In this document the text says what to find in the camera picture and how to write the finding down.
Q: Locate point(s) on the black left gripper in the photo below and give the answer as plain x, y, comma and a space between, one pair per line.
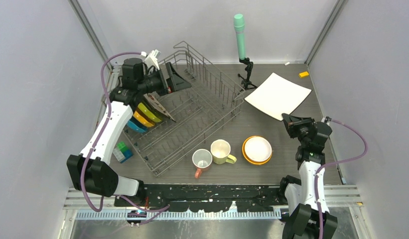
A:
178, 82

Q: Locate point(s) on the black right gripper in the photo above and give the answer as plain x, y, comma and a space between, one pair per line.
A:
292, 123

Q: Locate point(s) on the square floral plate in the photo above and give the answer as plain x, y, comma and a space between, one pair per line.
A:
157, 106

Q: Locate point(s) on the green polka dot plate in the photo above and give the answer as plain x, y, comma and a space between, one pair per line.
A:
143, 109

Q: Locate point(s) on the orange polka dot plate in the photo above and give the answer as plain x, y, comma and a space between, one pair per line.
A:
143, 120

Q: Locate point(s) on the blue polka dot plate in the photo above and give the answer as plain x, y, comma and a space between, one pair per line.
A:
136, 126

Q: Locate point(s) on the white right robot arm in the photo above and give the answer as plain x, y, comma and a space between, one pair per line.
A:
309, 216

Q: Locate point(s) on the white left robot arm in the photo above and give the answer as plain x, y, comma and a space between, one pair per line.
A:
90, 170

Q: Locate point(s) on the white bowl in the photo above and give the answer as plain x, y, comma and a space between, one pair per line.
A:
257, 149

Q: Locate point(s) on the small yellow block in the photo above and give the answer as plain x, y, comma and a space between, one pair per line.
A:
303, 74

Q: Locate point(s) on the orange bowl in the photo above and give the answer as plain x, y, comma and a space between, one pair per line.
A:
248, 157

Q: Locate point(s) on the yellow green mug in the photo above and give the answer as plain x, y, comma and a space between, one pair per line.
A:
221, 152

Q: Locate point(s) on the green microphone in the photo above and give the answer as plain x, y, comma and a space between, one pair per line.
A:
239, 27

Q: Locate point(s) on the blue green toy blocks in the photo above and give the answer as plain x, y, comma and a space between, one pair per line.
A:
122, 153

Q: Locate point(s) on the grey wire dish rack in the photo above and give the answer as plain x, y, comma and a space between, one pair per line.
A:
200, 115

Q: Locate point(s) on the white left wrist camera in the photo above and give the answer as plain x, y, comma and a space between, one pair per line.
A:
151, 58

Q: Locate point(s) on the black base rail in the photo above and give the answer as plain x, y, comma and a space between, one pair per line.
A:
209, 197

